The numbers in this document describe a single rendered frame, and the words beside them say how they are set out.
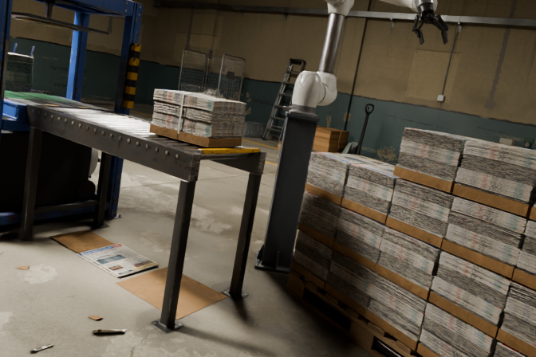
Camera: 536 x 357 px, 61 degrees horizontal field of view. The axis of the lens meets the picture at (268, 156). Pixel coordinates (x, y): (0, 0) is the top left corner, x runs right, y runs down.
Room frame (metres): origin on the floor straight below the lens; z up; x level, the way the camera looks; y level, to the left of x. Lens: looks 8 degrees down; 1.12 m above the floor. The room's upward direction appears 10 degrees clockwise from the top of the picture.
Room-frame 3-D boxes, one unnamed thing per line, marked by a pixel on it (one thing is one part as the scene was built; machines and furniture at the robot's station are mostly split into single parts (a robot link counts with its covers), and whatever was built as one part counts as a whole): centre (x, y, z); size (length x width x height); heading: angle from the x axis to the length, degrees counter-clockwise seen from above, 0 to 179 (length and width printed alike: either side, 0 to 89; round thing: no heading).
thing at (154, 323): (1.91, 0.32, 0.01); 0.14 x 0.13 x 0.01; 147
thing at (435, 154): (2.02, -0.81, 0.95); 0.38 x 0.29 x 0.23; 128
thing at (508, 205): (1.78, -0.99, 0.86); 0.38 x 0.29 x 0.04; 128
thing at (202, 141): (2.24, 0.28, 0.83); 0.29 x 0.16 x 0.04; 152
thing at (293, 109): (2.85, -0.15, 1.03); 0.22 x 0.18 x 0.06; 91
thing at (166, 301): (1.91, 0.32, 0.34); 0.06 x 0.06 x 0.68; 57
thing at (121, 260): (2.49, 0.75, 0.01); 0.37 x 0.28 x 0.01; 57
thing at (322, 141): (9.03, -0.88, 0.28); 1.20 x 0.83 x 0.57; 57
